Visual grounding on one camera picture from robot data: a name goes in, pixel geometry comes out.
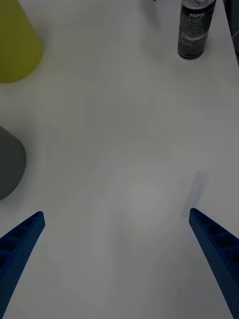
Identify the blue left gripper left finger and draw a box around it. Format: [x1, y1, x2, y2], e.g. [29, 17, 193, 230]
[0, 211, 46, 319]

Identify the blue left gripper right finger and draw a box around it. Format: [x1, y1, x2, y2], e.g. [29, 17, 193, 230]
[188, 208, 239, 319]

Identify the black drink can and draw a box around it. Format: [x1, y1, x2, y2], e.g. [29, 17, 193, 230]
[177, 0, 216, 60]

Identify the grey plastic bin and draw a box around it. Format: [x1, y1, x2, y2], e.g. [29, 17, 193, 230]
[0, 125, 27, 201]

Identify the yellow-green plastic bin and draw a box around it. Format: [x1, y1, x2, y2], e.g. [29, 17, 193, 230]
[0, 0, 43, 84]

